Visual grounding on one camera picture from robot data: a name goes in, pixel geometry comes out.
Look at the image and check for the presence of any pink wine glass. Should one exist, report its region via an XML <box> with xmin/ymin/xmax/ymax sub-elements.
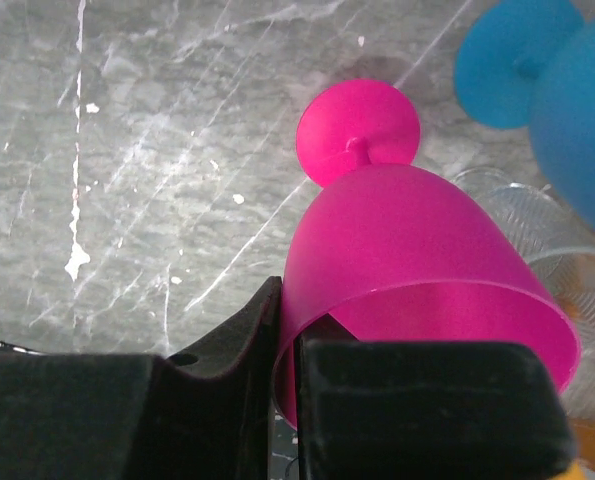
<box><xmin>273</xmin><ymin>78</ymin><xmax>581</xmax><ymax>425</ymax></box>

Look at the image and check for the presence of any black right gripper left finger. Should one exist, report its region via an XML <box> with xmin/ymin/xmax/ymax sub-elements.
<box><xmin>0</xmin><ymin>277</ymin><xmax>282</xmax><ymax>479</ymax></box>

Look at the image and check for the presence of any patterned clear wine glass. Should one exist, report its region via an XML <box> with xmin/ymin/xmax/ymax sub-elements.
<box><xmin>451</xmin><ymin>167</ymin><xmax>595</xmax><ymax>420</ymax></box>

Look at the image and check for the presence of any blue wine glass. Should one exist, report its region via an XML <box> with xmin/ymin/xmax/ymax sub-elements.
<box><xmin>453</xmin><ymin>1</ymin><xmax>595</xmax><ymax>230</ymax></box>

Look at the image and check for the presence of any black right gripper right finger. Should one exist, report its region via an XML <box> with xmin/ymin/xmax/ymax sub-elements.
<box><xmin>294</xmin><ymin>316</ymin><xmax>576</xmax><ymax>479</ymax></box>

